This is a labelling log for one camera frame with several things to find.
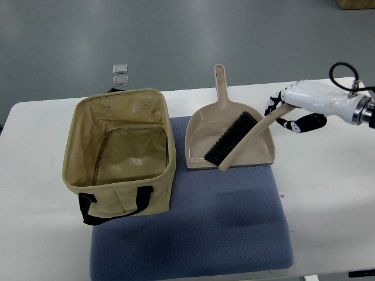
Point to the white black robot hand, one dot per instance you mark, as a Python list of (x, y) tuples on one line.
[(320, 100)]

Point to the pink hand broom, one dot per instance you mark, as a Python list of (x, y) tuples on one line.
[(239, 136)]

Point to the yellow fabric bag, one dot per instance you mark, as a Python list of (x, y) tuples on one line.
[(120, 156)]

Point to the cardboard box corner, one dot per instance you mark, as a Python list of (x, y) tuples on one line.
[(356, 4)]

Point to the pink dustpan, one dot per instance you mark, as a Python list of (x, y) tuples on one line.
[(210, 122)]

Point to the blue cushion mat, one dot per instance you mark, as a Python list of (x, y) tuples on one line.
[(219, 223)]

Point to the upper metal floor plate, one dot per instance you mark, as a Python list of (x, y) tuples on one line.
[(120, 68)]

